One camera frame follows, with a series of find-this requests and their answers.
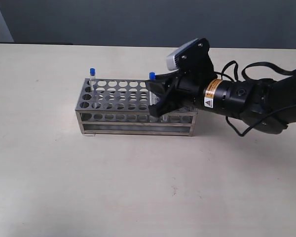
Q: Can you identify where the stainless steel test tube rack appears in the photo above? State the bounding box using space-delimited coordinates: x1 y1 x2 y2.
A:
75 79 198 136

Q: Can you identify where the black cable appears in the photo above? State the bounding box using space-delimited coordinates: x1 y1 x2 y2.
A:
222 60 296 137

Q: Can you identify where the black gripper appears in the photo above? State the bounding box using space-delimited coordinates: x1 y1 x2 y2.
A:
146 71 255 117

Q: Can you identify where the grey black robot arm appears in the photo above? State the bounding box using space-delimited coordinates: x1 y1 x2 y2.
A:
145 64 296 137

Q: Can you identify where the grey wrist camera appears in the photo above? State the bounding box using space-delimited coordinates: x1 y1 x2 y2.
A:
166 38 210 71

